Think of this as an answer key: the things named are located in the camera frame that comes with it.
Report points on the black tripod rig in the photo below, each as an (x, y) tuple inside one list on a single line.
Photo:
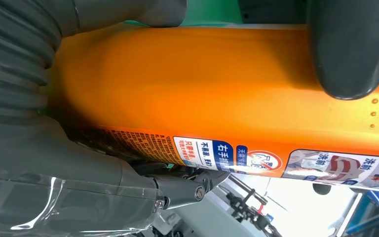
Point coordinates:
[(251, 209)]

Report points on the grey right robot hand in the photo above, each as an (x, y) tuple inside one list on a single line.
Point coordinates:
[(45, 183)]

